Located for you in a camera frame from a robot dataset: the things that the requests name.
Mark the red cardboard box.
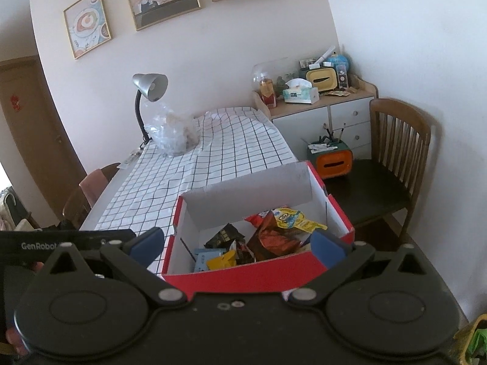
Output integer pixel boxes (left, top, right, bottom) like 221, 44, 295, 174
160, 161, 355, 300

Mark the clear plastic bag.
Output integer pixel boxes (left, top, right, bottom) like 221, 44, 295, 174
144, 101, 201, 157

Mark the orange green pen holder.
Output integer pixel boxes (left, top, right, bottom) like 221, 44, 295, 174
306, 123, 354, 180

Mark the yellow cartoon snack packet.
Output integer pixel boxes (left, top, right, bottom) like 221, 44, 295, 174
273, 206, 328, 233

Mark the amber bottle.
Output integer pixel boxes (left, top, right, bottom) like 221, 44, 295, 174
259, 77, 277, 108

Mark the wooden door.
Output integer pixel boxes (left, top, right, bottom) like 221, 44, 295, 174
0, 55, 86, 198

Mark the yellow tissue holder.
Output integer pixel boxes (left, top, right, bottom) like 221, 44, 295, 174
304, 64, 339, 94

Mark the plain yellow snack packet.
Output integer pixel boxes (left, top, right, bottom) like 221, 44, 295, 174
206, 251, 236, 271

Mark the person's left hand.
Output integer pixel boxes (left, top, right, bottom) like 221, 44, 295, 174
5, 261, 44, 356

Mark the brown snack packet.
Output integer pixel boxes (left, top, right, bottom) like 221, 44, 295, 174
247, 211, 311, 262

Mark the black snack packet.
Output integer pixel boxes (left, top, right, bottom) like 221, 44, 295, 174
204, 223, 246, 250

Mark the blue globe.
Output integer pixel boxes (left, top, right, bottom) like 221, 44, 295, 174
327, 53, 350, 75

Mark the wooden chair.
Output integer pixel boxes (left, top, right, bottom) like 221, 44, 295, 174
323, 98, 432, 236
62, 162, 121, 232

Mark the glass dome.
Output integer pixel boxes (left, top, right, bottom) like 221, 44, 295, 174
252, 58, 301, 97

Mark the silver desk lamp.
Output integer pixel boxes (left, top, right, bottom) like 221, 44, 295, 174
132, 73, 169, 150

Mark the pink cloth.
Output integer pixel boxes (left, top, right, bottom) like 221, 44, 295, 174
79, 168, 109, 208

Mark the grey blue snack packet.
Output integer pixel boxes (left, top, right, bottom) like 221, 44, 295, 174
194, 248, 227, 273

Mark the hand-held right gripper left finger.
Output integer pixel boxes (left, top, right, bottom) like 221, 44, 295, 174
40, 227, 190, 307

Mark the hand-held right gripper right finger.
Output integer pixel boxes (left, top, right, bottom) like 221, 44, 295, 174
287, 229, 429, 305

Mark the checked white tablecloth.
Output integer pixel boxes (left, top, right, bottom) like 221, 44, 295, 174
94, 106, 300, 274

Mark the yellow green bag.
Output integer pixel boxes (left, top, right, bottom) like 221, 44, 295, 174
454, 317, 487, 365

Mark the white wooden cabinet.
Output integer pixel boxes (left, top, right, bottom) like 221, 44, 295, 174
253, 72, 380, 160

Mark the white paper roll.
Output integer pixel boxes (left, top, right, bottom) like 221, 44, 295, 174
310, 46, 336, 70

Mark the small dark red snack packet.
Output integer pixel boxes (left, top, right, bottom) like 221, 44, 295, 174
228, 238, 255, 265

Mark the tissue box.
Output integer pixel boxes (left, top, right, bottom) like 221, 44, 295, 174
282, 78, 320, 104

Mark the framed food picture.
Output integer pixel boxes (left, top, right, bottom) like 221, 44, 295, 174
63, 0, 112, 60

